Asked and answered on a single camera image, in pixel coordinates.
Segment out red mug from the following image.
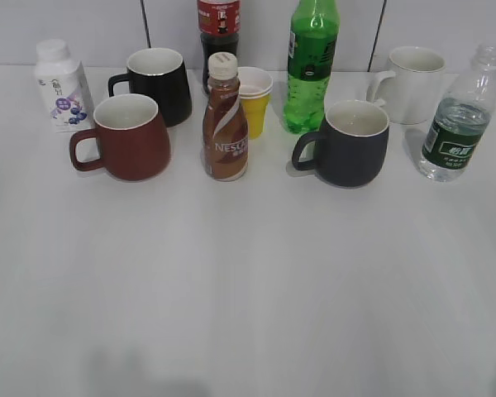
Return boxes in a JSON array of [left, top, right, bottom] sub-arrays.
[[69, 93, 170, 181]]

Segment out green soda bottle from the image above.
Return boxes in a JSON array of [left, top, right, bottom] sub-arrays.
[[284, 0, 340, 135]]

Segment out dark grey mug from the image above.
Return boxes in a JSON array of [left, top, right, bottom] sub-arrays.
[[291, 100, 390, 188]]

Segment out white paper cup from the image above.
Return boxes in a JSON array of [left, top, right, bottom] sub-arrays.
[[238, 66, 274, 98]]

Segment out cola bottle red label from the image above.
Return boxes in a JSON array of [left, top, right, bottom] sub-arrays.
[[197, 0, 241, 95]]

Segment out black mug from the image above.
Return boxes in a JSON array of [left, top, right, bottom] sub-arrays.
[[107, 48, 193, 127]]

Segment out brown Nescafe coffee bottle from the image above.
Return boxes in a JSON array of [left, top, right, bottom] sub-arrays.
[[203, 52, 248, 181]]

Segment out white yogurt bottle purple label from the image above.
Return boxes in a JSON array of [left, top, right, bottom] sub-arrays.
[[35, 39, 94, 132]]

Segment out yellow plastic cup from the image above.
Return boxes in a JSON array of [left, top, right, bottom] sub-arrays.
[[241, 94, 270, 140]]

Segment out clear water bottle green label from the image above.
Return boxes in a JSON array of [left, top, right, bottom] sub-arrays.
[[418, 44, 496, 182]]

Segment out white mug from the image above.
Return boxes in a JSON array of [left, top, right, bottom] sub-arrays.
[[366, 46, 446, 125]]

